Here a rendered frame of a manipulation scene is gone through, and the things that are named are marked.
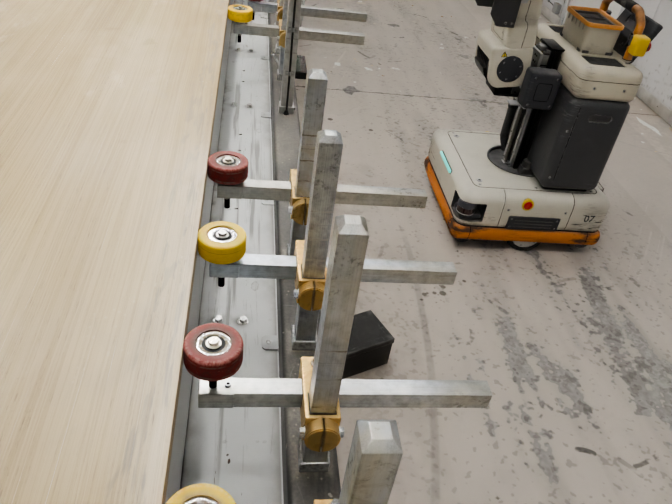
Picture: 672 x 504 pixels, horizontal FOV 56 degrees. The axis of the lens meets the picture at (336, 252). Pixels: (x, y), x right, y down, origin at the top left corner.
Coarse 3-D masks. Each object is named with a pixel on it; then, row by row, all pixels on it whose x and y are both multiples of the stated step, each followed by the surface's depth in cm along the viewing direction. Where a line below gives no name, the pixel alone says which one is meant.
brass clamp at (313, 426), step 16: (304, 368) 93; (304, 384) 91; (304, 400) 89; (304, 416) 87; (320, 416) 87; (336, 416) 87; (304, 432) 86; (320, 432) 85; (336, 432) 86; (320, 448) 87
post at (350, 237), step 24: (336, 216) 71; (360, 216) 71; (336, 240) 70; (360, 240) 70; (336, 264) 71; (360, 264) 72; (336, 288) 74; (336, 312) 76; (336, 336) 78; (336, 360) 81; (312, 384) 86; (336, 384) 84; (312, 408) 86; (312, 456) 93
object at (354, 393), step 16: (208, 384) 90; (224, 384) 90; (240, 384) 91; (256, 384) 91; (272, 384) 91; (288, 384) 92; (352, 384) 93; (368, 384) 94; (384, 384) 94; (400, 384) 94; (416, 384) 95; (432, 384) 95; (448, 384) 96; (464, 384) 96; (480, 384) 96; (208, 400) 89; (224, 400) 90; (240, 400) 90; (256, 400) 91; (272, 400) 91; (288, 400) 91; (352, 400) 93; (368, 400) 93; (384, 400) 93; (400, 400) 94; (416, 400) 94; (432, 400) 94; (448, 400) 95; (464, 400) 95; (480, 400) 95
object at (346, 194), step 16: (224, 192) 127; (240, 192) 127; (256, 192) 128; (272, 192) 128; (288, 192) 128; (336, 192) 130; (352, 192) 130; (368, 192) 131; (384, 192) 131; (400, 192) 132; (416, 192) 133
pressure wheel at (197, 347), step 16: (192, 336) 85; (208, 336) 86; (224, 336) 86; (240, 336) 86; (192, 352) 83; (208, 352) 84; (224, 352) 84; (240, 352) 84; (192, 368) 83; (208, 368) 82; (224, 368) 83
